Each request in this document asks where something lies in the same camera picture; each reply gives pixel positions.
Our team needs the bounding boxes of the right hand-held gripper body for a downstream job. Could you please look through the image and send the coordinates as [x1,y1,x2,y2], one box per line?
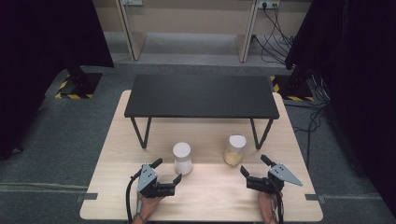
[246,163,304,195]

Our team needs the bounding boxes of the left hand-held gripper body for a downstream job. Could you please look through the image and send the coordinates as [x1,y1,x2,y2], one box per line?
[136,163,176,199]

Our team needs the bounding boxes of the jar of white powder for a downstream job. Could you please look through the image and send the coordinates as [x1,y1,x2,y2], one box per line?
[172,142,194,175]

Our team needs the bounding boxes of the jar of yellow powder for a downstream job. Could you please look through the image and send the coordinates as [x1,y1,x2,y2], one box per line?
[223,133,248,167]

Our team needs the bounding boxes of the black metal shelf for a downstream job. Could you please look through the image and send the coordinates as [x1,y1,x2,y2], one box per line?
[123,74,280,150]

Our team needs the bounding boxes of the person's left hand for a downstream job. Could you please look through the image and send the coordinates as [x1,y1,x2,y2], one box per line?
[134,193,163,220]

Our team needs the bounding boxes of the person's right hand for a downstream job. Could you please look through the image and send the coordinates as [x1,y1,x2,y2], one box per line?
[257,190,283,220]

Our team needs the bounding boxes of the grey floor tape piece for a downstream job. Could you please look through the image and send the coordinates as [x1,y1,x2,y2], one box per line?
[304,193,327,205]
[76,192,99,203]

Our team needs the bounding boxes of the black stand base striped tape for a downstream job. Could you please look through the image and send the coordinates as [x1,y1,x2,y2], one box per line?
[54,63,104,100]
[269,74,315,103]

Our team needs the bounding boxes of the beige desk side panel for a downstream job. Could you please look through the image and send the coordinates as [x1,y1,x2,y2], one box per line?
[115,0,149,62]
[234,0,262,63]

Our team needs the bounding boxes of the black curtain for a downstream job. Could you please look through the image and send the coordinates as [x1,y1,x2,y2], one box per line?
[0,0,115,161]
[284,0,396,217]

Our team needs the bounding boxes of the left hand-held gripper cable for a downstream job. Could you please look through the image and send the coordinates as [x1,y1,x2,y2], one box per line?
[125,169,144,224]

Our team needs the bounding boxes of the hand-held gripper cable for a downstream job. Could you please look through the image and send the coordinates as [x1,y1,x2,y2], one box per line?
[125,169,144,224]
[272,192,285,224]

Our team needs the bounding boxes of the right hand-held gripper cable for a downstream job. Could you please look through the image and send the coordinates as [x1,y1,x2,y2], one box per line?
[272,192,285,224]

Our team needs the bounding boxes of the black cables on floor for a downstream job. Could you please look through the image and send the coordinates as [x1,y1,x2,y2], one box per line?
[283,70,332,170]

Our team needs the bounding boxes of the black cables by wall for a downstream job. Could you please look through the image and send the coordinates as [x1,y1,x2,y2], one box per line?
[251,2,295,65]

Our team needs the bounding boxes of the white wall socket with plugs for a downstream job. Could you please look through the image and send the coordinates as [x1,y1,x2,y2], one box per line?
[257,0,281,10]

